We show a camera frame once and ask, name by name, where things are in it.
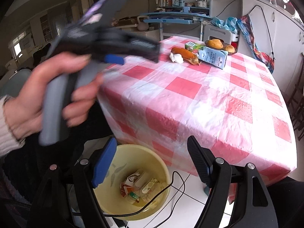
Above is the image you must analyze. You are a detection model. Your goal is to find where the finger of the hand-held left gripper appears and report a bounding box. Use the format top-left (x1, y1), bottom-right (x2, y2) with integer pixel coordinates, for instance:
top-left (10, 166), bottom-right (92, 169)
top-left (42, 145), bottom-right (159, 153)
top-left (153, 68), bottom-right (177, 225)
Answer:
top-left (132, 38), bottom-right (162, 64)
top-left (104, 54), bottom-right (125, 65)

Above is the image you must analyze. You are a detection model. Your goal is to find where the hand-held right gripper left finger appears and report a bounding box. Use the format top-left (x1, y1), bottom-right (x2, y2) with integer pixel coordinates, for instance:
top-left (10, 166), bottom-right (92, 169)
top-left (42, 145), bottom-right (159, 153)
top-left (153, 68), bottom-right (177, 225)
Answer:
top-left (26, 137), bottom-right (118, 228)

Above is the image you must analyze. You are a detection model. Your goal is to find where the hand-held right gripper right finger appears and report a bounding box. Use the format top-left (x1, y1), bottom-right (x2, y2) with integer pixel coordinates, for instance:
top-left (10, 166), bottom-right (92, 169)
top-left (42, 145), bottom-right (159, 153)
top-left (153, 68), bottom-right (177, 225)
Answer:
top-left (187, 136), bottom-right (279, 228)

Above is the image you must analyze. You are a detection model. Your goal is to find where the red white carton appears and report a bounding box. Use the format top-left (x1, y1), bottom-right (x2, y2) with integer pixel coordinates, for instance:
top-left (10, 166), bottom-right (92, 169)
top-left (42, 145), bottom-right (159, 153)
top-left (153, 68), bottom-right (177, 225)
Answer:
top-left (120, 170), bottom-right (138, 195)

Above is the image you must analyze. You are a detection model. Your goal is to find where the small clear plastic bottle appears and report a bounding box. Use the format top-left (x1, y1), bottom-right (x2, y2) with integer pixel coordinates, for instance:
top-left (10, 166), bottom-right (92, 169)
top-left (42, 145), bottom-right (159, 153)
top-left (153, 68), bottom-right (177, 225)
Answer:
top-left (134, 169), bottom-right (152, 188)

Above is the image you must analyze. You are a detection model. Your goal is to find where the yellow plastic bucket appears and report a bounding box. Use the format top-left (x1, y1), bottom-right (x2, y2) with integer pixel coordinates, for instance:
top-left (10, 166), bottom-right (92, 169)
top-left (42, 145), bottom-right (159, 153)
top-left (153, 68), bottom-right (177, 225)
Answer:
top-left (93, 144), bottom-right (171, 221)

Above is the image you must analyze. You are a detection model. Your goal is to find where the large clear plastic bottle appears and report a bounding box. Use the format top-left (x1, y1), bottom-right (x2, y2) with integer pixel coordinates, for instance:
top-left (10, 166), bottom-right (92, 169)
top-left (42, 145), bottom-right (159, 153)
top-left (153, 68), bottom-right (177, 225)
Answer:
top-left (128, 178), bottom-right (164, 204)

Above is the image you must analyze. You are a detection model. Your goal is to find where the person's left forearm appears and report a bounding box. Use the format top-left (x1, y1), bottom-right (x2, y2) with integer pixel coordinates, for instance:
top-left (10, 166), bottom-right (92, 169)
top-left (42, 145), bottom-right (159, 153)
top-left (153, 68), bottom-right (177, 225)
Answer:
top-left (0, 95), bottom-right (26, 158)

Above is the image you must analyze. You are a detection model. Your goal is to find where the person's left hand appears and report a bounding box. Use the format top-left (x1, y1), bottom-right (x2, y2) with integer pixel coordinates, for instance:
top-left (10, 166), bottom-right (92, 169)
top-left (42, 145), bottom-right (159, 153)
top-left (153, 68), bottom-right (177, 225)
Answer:
top-left (2, 52), bottom-right (104, 139)

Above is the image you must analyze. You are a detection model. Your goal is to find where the beige kettlebell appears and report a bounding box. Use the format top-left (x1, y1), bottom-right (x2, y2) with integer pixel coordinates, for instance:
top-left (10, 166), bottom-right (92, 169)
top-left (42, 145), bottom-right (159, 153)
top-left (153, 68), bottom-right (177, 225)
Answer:
top-left (137, 15), bottom-right (150, 32)

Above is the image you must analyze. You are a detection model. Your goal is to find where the cream television cabinet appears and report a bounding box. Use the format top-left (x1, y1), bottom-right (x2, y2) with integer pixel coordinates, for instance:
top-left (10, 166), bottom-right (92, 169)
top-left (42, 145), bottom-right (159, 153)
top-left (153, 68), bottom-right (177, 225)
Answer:
top-left (112, 17), bottom-right (159, 41)

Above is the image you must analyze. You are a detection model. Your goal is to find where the small white tissue ball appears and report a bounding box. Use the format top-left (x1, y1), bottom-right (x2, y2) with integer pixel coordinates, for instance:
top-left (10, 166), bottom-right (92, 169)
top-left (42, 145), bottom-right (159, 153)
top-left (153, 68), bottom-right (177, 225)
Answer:
top-left (169, 53), bottom-right (184, 64)

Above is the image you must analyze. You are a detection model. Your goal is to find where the orange carrot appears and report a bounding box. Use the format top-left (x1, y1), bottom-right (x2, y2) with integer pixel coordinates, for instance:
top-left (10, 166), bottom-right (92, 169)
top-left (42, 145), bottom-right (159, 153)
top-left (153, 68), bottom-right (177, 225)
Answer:
top-left (171, 47), bottom-right (201, 66)

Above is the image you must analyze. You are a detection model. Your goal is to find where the blue study desk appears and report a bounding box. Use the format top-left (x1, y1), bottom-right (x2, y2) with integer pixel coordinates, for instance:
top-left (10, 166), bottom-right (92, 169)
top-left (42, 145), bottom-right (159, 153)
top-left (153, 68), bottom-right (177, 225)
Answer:
top-left (141, 0), bottom-right (213, 42)

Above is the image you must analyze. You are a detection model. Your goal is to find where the green drink carton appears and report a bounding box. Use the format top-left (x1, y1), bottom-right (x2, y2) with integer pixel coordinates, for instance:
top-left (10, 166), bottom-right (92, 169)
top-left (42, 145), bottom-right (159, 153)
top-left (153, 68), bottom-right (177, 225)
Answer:
top-left (185, 41), bottom-right (202, 53)

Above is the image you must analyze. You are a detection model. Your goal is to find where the red white checked tablecloth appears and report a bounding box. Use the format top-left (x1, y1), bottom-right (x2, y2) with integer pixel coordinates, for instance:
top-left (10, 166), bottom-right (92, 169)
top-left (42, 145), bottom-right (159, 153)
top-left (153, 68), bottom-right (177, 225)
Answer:
top-left (97, 36), bottom-right (298, 187)

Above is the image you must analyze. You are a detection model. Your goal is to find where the blue white milk carton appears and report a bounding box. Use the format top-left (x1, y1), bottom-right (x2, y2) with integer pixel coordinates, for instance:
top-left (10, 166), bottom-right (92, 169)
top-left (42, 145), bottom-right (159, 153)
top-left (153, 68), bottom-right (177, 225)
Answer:
top-left (197, 46), bottom-right (228, 70)

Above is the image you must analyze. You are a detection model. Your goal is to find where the white plastic stool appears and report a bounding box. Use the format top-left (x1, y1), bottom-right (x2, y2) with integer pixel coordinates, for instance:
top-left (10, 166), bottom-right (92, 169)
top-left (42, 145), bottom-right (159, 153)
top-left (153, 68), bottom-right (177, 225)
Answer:
top-left (203, 25), bottom-right (240, 49)

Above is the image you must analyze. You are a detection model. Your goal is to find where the dark fruit basket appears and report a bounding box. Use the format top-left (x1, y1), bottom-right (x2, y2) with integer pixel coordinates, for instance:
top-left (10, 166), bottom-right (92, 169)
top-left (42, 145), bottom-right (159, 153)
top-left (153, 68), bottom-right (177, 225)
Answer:
top-left (205, 40), bottom-right (237, 55)

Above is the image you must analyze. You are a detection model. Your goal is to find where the grey green sofa chair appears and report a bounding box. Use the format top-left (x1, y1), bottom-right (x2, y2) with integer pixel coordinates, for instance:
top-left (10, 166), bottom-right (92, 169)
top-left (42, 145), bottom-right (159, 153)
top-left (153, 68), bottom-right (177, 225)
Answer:
top-left (0, 68), bottom-right (34, 98)

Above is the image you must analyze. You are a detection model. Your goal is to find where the blue plastic bag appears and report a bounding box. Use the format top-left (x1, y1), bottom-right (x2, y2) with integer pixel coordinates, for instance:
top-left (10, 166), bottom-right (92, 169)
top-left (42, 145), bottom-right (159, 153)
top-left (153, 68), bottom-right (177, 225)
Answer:
top-left (210, 17), bottom-right (238, 34)

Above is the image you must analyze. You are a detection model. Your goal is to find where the person's right leg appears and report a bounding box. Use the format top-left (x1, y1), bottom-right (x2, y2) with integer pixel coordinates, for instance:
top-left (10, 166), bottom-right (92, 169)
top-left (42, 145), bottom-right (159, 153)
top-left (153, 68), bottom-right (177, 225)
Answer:
top-left (268, 177), bottom-right (304, 228)

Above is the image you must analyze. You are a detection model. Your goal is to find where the colourful printed bag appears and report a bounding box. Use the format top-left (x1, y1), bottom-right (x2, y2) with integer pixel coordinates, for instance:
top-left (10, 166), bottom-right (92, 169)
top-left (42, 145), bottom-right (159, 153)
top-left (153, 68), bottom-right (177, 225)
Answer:
top-left (237, 15), bottom-right (275, 73)

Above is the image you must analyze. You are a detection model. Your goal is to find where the white cabinet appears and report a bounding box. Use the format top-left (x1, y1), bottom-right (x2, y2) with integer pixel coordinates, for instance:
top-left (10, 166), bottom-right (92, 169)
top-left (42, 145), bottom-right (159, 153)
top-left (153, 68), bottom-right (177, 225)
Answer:
top-left (240, 0), bottom-right (304, 95)

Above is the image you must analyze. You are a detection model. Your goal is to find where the black floor cable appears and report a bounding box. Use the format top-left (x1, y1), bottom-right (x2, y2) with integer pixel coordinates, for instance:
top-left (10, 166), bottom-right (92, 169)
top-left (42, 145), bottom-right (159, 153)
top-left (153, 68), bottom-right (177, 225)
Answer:
top-left (104, 171), bottom-right (188, 218)

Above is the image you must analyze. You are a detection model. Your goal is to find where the black cord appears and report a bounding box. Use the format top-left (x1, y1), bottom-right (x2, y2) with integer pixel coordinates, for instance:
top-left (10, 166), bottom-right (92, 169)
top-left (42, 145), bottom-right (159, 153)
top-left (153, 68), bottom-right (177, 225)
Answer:
top-left (247, 5), bottom-right (276, 62)

